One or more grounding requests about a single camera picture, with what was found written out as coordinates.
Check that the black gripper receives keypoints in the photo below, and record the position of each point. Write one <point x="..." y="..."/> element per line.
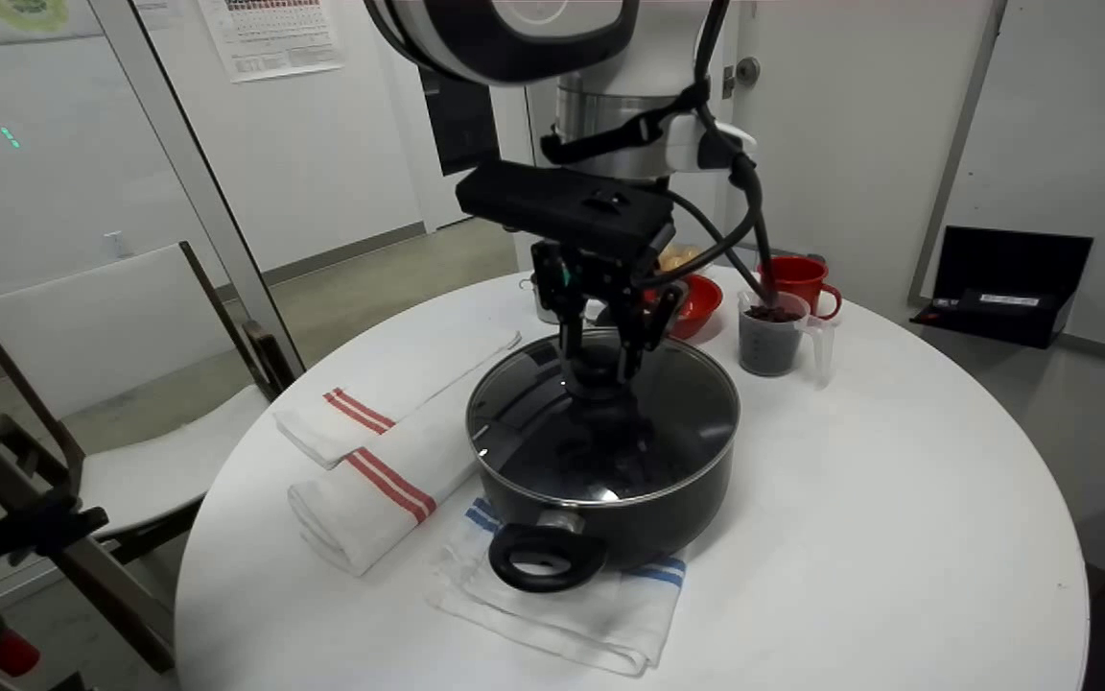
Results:
<point x="568" y="277"/>

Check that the glass lid with black knob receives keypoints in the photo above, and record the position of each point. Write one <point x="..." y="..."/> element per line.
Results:
<point x="551" y="436"/>

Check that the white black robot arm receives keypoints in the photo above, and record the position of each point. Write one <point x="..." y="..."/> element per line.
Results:
<point x="633" y="90"/>

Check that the black cooking pot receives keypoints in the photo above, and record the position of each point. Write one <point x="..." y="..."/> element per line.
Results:
<point x="552" y="548"/>

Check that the red bowl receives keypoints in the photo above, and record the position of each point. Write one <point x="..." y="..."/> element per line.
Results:
<point x="700" y="300"/>

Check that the grey cup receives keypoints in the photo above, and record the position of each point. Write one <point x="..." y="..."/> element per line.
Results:
<point x="767" y="334"/>

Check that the red mug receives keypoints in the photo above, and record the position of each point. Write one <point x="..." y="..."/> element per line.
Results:
<point x="807" y="277"/>

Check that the clear plastic cup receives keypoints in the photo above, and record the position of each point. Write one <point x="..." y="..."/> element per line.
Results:
<point x="821" y="349"/>

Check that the white towel with red stripes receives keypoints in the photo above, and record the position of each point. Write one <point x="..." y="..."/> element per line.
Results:
<point x="390" y="428"/>

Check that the white cloth with blue stripes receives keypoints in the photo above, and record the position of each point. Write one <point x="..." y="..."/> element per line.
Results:
<point x="620" y="621"/>

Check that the wall poster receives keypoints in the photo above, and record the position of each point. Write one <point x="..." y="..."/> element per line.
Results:
<point x="265" y="40"/>

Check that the white chair with wood frame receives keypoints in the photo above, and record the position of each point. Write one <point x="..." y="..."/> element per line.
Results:
<point x="142" y="378"/>

